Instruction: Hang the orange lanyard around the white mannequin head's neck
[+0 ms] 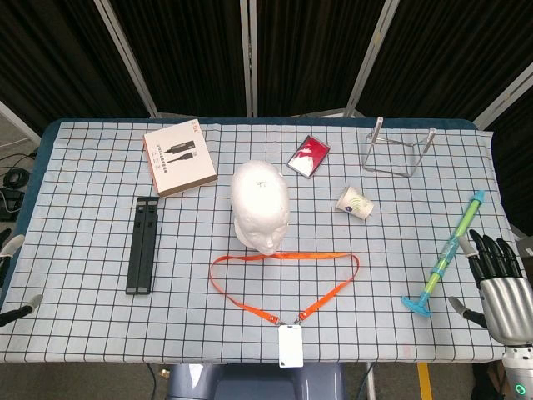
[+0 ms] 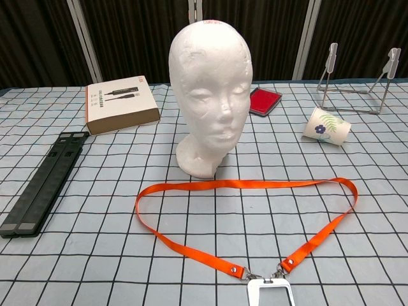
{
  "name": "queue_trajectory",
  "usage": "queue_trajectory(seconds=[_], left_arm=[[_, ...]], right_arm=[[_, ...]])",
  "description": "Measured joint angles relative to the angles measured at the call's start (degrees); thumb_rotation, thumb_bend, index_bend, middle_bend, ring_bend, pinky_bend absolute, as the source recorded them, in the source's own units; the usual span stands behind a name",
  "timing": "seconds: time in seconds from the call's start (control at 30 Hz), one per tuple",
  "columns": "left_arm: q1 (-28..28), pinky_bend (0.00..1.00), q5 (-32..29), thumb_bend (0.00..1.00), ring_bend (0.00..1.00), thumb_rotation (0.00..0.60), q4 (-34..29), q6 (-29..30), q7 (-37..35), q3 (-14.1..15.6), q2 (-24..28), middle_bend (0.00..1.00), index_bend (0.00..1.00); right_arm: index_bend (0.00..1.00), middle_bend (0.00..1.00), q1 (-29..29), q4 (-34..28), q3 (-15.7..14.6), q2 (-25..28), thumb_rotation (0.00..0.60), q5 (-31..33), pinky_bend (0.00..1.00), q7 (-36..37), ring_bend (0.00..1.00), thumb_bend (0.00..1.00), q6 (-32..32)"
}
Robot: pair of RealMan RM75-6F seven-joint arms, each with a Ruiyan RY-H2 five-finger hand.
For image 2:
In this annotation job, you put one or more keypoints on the clear plastic badge holder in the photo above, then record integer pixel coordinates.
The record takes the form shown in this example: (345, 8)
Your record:
(252, 293)

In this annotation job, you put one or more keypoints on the white foam mannequin head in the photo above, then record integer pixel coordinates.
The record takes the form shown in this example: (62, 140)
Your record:
(210, 79)

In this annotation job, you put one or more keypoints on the red ink pad case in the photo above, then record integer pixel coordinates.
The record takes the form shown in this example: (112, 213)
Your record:
(263, 102)

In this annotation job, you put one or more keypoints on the floral paper cup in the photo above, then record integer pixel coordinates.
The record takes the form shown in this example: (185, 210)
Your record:
(322, 127)

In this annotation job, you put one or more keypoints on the blue checkered tablecloth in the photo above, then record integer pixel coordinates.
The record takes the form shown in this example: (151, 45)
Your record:
(127, 255)

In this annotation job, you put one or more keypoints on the black folding screen silver frames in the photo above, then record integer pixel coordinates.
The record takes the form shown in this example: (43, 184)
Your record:
(134, 32)

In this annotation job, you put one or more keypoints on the black folded laptop stand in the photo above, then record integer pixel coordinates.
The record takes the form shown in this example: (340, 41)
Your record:
(41, 188)

